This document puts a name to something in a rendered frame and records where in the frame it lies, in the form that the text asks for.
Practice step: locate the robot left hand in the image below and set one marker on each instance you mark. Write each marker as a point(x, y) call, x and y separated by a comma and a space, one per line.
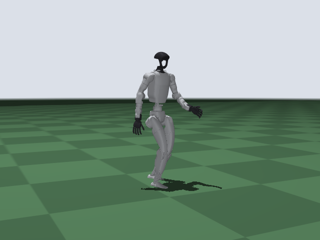
point(195, 110)

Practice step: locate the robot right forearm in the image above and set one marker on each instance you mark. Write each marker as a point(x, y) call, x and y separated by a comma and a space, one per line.
point(139, 104)

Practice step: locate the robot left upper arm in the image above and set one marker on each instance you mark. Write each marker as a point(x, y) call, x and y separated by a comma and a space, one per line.
point(173, 87)

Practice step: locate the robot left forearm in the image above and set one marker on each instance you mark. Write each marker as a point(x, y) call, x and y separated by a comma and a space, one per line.
point(183, 103)

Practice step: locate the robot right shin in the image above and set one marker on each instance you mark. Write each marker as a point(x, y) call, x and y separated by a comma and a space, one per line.
point(160, 164)

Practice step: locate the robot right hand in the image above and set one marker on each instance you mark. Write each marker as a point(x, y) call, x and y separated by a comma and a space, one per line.
point(137, 125)

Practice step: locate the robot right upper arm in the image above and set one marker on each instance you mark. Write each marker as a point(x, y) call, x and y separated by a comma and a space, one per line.
point(147, 78)

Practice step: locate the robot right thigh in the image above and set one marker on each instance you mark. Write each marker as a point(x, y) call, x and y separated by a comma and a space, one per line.
point(158, 133)

